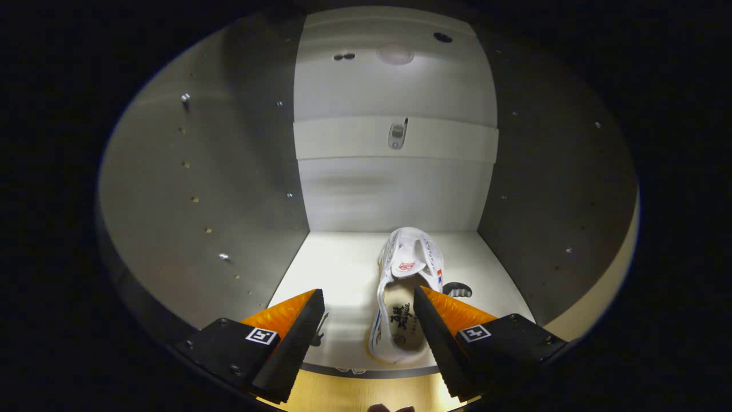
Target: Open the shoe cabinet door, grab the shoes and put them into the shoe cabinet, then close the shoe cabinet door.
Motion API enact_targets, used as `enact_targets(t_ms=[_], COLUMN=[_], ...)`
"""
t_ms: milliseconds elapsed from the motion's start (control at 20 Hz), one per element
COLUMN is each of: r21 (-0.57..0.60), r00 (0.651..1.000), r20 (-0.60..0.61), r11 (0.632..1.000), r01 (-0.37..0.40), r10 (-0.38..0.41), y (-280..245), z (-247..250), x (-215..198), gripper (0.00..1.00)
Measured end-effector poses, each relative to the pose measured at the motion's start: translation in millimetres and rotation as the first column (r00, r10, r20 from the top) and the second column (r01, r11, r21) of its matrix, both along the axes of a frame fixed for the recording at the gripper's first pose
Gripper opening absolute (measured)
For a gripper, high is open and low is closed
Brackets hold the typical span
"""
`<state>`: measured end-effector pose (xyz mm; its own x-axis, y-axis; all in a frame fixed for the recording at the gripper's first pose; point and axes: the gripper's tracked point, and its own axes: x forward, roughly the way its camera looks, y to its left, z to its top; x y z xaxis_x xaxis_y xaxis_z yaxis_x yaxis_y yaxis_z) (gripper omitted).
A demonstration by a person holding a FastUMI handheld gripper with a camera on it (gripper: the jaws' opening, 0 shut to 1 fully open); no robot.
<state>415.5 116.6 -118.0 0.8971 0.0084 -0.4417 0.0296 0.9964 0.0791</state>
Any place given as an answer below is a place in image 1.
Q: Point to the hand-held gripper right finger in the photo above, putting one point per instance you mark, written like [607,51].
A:
[441,343]

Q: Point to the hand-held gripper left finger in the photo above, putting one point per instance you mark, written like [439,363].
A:
[294,343]

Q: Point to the white canvas shoe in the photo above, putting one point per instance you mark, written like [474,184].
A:
[403,269]

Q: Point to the round white cabinet light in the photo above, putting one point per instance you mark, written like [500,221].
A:
[394,54]

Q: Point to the grey shoe cabinet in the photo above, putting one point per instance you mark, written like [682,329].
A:
[389,189]

